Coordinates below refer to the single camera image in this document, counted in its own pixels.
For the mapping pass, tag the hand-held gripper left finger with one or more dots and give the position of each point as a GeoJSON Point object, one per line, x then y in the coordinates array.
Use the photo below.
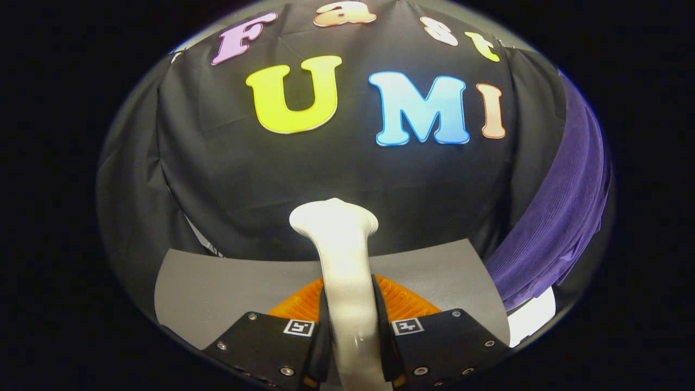
{"type": "Point", "coordinates": [266, 345]}

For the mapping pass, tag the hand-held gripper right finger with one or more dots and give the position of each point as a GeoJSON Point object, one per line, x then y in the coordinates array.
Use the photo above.
{"type": "Point", "coordinates": [445, 345]}

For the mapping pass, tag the white shirt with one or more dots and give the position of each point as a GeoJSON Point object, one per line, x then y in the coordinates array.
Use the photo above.
{"type": "Point", "coordinates": [535, 320]}

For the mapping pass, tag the white garment steamer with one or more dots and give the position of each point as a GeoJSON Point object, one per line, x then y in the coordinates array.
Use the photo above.
{"type": "Point", "coordinates": [345, 271]}

